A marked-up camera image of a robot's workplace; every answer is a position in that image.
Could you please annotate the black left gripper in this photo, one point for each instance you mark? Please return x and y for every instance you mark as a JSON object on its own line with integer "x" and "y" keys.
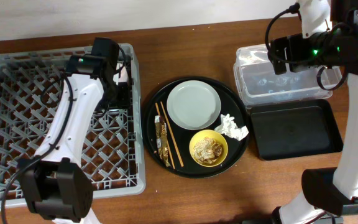
{"x": 122, "y": 94}

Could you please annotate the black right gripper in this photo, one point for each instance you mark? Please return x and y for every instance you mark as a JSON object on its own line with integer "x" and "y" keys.
{"x": 278, "y": 55}

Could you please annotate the pink cup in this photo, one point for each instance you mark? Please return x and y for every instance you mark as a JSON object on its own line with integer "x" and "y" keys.
{"x": 122, "y": 77}

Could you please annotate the wooden chopstick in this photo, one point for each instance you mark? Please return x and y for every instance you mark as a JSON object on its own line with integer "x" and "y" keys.
{"x": 172, "y": 135}
{"x": 170, "y": 154}

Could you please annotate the gold snack wrapper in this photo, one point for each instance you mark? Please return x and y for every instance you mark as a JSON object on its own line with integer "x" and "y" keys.
{"x": 161, "y": 139}

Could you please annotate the white tissue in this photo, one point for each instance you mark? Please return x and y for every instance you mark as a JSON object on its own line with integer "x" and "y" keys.
{"x": 229, "y": 128}

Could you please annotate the food scraps pile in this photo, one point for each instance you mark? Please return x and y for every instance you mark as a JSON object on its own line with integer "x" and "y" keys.
{"x": 207, "y": 151}

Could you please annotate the yellow bowl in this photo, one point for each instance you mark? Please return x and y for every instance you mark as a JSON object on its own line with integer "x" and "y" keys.
{"x": 211, "y": 134}

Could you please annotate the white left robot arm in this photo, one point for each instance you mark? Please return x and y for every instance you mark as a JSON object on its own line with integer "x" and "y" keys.
{"x": 53, "y": 184}

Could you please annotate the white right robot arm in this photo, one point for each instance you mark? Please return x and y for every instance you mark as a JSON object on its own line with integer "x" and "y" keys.
{"x": 329, "y": 38}

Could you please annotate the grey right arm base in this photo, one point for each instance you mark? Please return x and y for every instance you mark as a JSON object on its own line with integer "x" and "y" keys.
{"x": 326, "y": 219}

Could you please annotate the grey plastic dishwasher rack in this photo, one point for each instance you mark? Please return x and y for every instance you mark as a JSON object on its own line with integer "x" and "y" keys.
{"x": 113, "y": 153}

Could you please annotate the clear plastic bin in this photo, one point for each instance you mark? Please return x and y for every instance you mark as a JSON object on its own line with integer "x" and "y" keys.
{"x": 257, "y": 83}

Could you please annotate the grey round plate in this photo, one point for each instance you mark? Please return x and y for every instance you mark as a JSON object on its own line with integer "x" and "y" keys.
{"x": 193, "y": 105}

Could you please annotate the black rectangular tray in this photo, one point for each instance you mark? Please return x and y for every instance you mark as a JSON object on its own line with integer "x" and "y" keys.
{"x": 295, "y": 129}

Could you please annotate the round black serving tray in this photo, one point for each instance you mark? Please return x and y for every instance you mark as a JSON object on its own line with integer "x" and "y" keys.
{"x": 230, "y": 104}

